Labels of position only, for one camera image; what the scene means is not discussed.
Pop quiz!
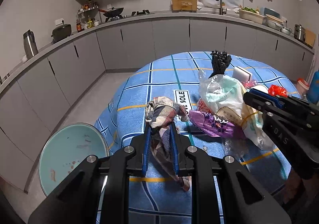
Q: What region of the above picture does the black string bundle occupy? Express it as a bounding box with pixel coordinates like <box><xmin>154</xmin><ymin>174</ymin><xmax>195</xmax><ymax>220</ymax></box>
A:
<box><xmin>209</xmin><ymin>49</ymin><xmax>233</xmax><ymax>79</ymax></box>

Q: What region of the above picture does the purple snack wrapper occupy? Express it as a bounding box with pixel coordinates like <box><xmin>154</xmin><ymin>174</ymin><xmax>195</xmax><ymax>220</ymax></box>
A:
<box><xmin>188</xmin><ymin>110</ymin><xmax>246</xmax><ymax>140</ymax></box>

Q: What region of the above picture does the spice rack with bottles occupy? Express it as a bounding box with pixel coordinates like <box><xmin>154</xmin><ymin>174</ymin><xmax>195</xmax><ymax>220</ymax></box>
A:
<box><xmin>76</xmin><ymin>0</ymin><xmax>102</xmax><ymax>32</ymax></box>

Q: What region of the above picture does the pink plastic bag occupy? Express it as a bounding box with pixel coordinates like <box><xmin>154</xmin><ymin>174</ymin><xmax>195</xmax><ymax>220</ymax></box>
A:
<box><xmin>242</xmin><ymin>79</ymin><xmax>258</xmax><ymax>89</ymax></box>

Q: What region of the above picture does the white black sponge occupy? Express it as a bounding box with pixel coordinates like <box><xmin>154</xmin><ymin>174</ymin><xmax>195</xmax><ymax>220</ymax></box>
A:
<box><xmin>232</xmin><ymin>66</ymin><xmax>252</xmax><ymax>83</ymax></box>

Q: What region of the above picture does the white basin with vegetables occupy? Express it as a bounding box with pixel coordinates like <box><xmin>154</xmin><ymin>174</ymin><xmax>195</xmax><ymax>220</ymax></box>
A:
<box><xmin>239</xmin><ymin>9</ymin><xmax>264</xmax><ymax>24</ymax></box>

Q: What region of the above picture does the black kitchen faucet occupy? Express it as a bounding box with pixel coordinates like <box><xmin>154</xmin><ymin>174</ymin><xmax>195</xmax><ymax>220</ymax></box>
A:
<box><xmin>216</xmin><ymin>0</ymin><xmax>226</xmax><ymax>16</ymax></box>

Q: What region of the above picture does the teal round trash bin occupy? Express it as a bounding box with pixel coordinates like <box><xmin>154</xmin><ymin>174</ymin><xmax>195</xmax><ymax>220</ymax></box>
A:
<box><xmin>38</xmin><ymin>123</ymin><xmax>109</xmax><ymax>196</ymax></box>

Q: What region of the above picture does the grey kitchen cabinets counter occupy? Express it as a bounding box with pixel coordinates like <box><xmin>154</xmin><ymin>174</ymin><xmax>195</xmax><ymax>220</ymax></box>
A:
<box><xmin>1</xmin><ymin>12</ymin><xmax>315</xmax><ymax>190</ymax></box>

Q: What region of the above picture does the white red-lid bucket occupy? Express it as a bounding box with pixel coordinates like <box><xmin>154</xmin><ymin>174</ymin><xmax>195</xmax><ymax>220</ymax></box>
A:
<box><xmin>296</xmin><ymin>78</ymin><xmax>309</xmax><ymax>99</ymax></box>

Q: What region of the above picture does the clear plastic bag with paper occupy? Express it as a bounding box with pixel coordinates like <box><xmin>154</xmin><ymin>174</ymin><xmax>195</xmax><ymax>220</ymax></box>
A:
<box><xmin>198</xmin><ymin>69</ymin><xmax>275</xmax><ymax>151</ymax></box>

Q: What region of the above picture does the blue plaid tablecloth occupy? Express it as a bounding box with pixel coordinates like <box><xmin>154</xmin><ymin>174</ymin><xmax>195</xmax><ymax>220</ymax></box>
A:
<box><xmin>95</xmin><ymin>51</ymin><xmax>297</xmax><ymax>223</ymax></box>

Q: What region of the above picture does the wooden knife block box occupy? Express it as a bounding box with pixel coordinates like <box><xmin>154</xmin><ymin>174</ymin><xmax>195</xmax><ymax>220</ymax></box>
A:
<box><xmin>171</xmin><ymin>0</ymin><xmax>197</xmax><ymax>12</ymax></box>

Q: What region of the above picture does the black wok pan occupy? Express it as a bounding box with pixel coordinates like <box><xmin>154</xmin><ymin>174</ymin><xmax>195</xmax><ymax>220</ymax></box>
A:
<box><xmin>99</xmin><ymin>7</ymin><xmax>124</xmax><ymax>18</ymax></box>

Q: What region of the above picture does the white bowl stack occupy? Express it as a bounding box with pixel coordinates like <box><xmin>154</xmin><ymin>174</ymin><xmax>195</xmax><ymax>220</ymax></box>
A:
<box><xmin>264</xmin><ymin>14</ymin><xmax>283</xmax><ymax>31</ymax></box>

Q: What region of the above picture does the black rice cooker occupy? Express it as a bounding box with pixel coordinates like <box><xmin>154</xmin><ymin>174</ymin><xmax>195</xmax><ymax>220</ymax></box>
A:
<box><xmin>51</xmin><ymin>24</ymin><xmax>71</xmax><ymax>43</ymax></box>

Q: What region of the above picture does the gas stove burner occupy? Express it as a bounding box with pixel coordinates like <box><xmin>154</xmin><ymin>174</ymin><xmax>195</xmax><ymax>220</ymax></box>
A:
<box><xmin>131</xmin><ymin>10</ymin><xmax>150</xmax><ymax>16</ymax></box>

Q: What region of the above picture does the wooden cutting board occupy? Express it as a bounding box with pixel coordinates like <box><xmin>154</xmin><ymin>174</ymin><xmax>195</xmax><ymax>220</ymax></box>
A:
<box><xmin>305</xmin><ymin>29</ymin><xmax>316</xmax><ymax>48</ymax></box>

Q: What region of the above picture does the steel pot right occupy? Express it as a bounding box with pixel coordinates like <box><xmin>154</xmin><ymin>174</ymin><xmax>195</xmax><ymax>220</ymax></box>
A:
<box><xmin>294</xmin><ymin>24</ymin><xmax>305</xmax><ymax>43</ymax></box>

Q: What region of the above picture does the steel thermos kettle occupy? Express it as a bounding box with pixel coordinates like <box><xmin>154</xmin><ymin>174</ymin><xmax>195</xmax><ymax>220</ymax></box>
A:
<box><xmin>23</xmin><ymin>30</ymin><xmax>38</xmax><ymax>59</ymax></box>

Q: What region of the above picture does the patterned rag cloth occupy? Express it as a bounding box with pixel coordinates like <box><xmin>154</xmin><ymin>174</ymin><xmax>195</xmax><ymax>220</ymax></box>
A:
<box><xmin>145</xmin><ymin>97</ymin><xmax>190</xmax><ymax>191</ymax></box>

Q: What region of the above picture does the blue water bottle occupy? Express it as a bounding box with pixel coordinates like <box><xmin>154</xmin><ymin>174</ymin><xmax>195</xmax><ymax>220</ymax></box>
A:
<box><xmin>307</xmin><ymin>71</ymin><xmax>319</xmax><ymax>104</ymax></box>

